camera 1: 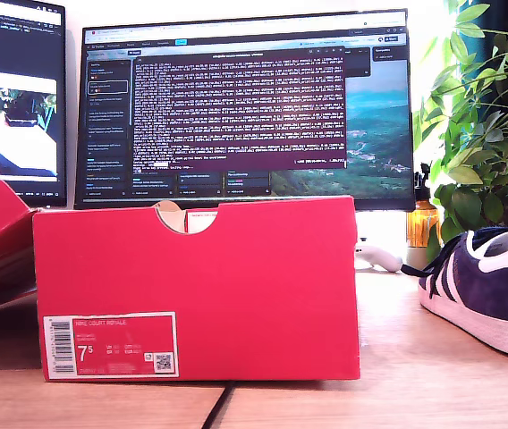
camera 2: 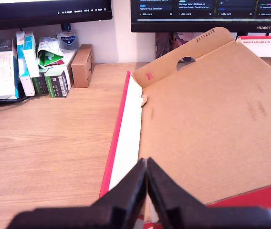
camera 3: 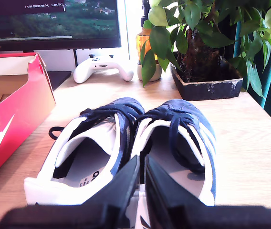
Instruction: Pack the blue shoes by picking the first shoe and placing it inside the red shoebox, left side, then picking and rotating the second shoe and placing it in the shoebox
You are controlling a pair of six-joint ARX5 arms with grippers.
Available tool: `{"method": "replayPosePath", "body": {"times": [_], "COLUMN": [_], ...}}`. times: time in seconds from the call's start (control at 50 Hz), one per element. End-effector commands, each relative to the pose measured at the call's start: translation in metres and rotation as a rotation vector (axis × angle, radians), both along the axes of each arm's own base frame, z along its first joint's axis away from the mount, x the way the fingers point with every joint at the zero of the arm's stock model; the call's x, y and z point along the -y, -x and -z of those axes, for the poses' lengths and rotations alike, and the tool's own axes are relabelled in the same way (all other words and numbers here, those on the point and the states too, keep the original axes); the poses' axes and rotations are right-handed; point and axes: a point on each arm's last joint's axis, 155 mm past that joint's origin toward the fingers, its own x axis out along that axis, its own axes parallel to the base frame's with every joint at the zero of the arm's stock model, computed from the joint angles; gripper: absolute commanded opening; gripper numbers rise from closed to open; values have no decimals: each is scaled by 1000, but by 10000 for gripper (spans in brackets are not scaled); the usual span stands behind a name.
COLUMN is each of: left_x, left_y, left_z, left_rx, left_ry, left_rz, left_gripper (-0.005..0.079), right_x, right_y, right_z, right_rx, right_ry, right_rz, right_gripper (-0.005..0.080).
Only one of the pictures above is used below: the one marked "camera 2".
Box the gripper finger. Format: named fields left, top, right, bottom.
left=147, top=157, right=208, bottom=229
left=91, top=157, right=148, bottom=229

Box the red Nike shoebox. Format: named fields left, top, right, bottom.
left=99, top=26, right=271, bottom=229

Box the green black box with barcode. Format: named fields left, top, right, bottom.
left=44, top=68, right=72, bottom=98

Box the small brown cardboard box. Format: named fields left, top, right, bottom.
left=71, top=44, right=95, bottom=88

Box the small green black box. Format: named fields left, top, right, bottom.
left=31, top=69, right=50, bottom=95

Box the plain white box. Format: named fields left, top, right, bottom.
left=59, top=49, right=78, bottom=89

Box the purple patterned packet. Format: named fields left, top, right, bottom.
left=155, top=32, right=197, bottom=60

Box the crumpled white green leaflet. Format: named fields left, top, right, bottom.
left=37, top=36, right=65, bottom=70

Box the clear Cuticura bottle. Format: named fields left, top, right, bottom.
left=56, top=22, right=79, bottom=50

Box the slim white cyan box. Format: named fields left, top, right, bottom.
left=22, top=32, right=40, bottom=78

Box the black Huawei computer monitor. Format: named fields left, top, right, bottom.
left=130, top=0, right=271, bottom=33

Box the tall white cyan box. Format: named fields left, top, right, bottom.
left=15, top=31, right=36, bottom=97

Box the black cable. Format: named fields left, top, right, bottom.
left=0, top=94, right=29, bottom=104

